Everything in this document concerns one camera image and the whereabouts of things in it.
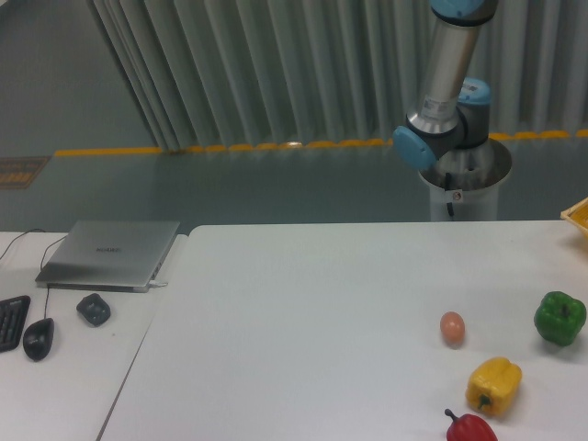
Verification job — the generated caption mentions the small black plastic device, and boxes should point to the small black plastic device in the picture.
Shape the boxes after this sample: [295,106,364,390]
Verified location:
[76,293,111,327]

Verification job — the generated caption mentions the black mouse cable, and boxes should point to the black mouse cable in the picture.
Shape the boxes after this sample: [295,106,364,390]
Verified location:
[39,233,70,320]

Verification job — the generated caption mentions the brown egg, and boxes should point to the brown egg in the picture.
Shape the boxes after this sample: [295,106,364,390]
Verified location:
[439,311,466,345]

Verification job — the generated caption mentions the red bell pepper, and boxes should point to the red bell pepper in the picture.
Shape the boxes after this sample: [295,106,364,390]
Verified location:
[445,409,498,441]

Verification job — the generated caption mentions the white cylindrical robot pedestal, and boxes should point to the white cylindrical robot pedestal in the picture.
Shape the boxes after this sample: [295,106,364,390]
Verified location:
[419,139,513,221]

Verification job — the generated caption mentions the black wired mouse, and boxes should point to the black wired mouse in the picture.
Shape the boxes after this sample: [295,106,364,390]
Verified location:
[22,318,55,362]

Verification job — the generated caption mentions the green bell pepper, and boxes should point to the green bell pepper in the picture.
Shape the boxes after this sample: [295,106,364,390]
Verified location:
[534,291,587,346]

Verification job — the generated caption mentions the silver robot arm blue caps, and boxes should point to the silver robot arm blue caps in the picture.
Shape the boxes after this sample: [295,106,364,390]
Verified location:
[392,1,498,170]

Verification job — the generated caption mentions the black computer keyboard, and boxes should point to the black computer keyboard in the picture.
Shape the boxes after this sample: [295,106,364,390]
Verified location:
[0,296,30,353]

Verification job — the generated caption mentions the silver closed laptop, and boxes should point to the silver closed laptop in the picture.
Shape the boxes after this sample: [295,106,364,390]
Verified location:
[36,220,180,292]

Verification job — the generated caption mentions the black laptop cable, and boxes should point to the black laptop cable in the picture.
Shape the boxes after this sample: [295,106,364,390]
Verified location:
[0,228,70,261]

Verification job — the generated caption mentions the yellow bell pepper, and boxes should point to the yellow bell pepper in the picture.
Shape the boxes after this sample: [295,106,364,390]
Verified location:
[465,356,523,416]

